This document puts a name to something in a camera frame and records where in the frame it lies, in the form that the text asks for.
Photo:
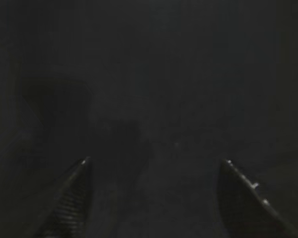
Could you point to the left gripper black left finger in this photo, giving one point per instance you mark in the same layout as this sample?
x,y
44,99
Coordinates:
x,y
68,215

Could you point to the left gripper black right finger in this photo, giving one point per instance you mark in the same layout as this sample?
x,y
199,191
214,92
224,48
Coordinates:
x,y
244,211

